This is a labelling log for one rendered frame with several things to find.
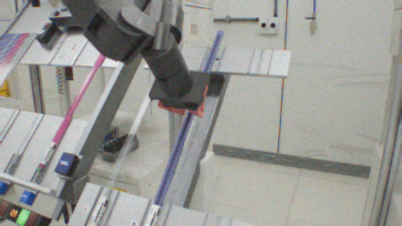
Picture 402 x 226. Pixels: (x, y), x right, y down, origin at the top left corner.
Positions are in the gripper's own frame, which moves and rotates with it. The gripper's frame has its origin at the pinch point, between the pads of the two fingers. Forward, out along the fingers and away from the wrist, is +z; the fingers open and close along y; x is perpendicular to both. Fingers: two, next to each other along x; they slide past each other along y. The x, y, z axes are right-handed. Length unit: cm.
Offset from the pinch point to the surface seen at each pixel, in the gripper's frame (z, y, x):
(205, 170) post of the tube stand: 8.2, -3.3, 8.9
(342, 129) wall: 166, -42, -95
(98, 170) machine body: 36, 44, 7
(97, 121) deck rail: 6.5, 27.4, 2.3
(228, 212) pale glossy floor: 136, 21, -10
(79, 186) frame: 5.8, 23.1, 19.1
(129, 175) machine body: 35.5, 31.1, 6.3
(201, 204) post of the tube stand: 13.7, -2.7, 14.6
